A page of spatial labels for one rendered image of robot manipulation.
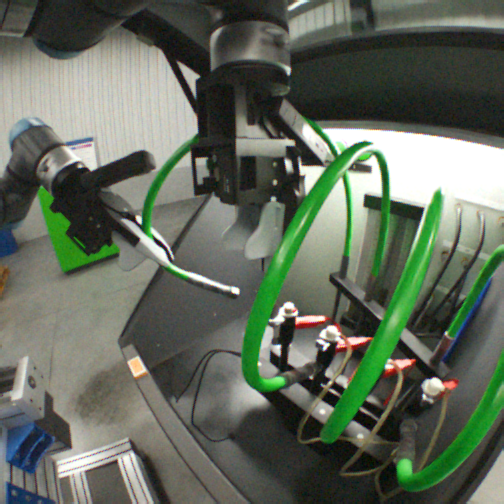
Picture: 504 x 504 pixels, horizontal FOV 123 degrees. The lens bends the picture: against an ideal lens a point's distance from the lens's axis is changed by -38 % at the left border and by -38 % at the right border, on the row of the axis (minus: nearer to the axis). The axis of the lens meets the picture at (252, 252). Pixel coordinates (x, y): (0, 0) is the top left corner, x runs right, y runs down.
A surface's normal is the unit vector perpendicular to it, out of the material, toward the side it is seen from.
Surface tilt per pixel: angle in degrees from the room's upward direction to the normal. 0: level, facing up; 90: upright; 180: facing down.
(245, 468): 0
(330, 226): 90
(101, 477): 0
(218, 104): 90
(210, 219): 90
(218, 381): 0
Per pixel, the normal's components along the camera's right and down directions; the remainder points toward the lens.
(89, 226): 0.12, 0.22
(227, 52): -0.50, 0.40
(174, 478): -0.03, -0.90
